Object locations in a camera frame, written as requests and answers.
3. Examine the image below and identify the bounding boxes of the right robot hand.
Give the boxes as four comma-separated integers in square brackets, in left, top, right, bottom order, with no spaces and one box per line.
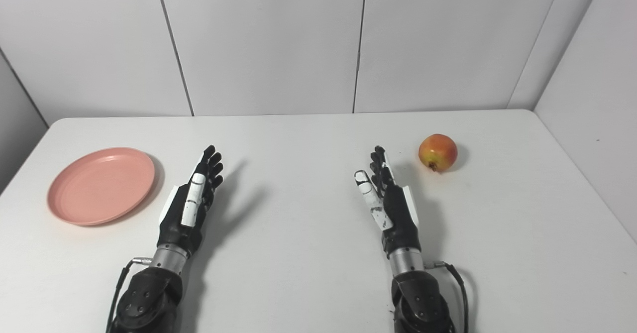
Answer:
[354,146,422,259]

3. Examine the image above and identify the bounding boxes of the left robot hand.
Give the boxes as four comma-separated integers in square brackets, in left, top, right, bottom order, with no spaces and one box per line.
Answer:
[157,145,224,257]

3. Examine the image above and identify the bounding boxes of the red yellow pomegranate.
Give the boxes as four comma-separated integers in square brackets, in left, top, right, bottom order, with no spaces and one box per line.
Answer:
[419,134,458,172]

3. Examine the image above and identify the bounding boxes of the pink plate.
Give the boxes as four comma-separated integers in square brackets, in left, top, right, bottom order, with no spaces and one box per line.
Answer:
[47,147,156,226]

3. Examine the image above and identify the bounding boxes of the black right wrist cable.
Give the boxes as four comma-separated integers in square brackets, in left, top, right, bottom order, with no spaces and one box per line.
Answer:
[424,260,470,333]

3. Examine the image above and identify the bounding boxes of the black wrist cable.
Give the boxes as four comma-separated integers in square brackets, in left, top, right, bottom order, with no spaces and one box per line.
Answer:
[424,260,470,333]
[106,257,153,333]

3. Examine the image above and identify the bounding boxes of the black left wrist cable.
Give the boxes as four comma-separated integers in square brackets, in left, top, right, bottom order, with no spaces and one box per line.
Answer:
[106,257,153,333]

